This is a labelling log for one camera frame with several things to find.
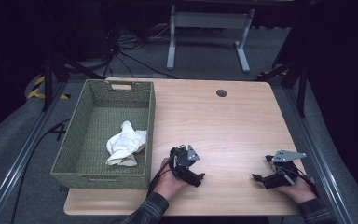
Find green woven basket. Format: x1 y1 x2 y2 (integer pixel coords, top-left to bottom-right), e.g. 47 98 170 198
49 78 157 190

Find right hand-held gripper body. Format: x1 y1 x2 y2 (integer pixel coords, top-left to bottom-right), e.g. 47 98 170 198
269 149 308 189

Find black metal stand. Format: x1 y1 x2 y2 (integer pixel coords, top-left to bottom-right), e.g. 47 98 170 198
41 52 105 112
255 59 309 119

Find thick black floor cable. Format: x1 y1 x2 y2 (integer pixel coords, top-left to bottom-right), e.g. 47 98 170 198
10 118 73 224

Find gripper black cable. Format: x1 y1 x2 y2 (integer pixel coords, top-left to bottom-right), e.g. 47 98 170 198
147 155 176 197
292 167 321 198

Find white cloth with bear print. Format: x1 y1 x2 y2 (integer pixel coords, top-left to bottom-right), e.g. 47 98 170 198
104 120 148 167

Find yellow black floor tape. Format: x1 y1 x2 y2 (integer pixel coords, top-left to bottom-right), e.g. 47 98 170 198
27 75 71 101

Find person's left hand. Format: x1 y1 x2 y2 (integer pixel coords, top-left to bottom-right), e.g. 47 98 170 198
152 157 189 201

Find grey metal floor rail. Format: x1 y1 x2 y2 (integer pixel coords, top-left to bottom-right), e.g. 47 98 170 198
0 82 68 224
283 88 355 224

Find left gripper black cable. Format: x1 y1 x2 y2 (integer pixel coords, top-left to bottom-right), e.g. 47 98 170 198
147 155 176 197

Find white metal table frame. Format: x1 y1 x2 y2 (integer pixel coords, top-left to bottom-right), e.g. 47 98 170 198
166 4 255 74

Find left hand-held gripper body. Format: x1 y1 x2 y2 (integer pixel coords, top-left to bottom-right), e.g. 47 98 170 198
169 144 201 180

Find person's right hand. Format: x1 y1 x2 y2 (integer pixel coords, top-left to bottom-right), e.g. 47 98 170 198
277 178 318 205

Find black floor cable bundle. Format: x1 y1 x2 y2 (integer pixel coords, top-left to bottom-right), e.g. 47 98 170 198
105 27 179 79

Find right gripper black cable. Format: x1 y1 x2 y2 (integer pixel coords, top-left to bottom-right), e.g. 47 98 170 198
292 167 321 198

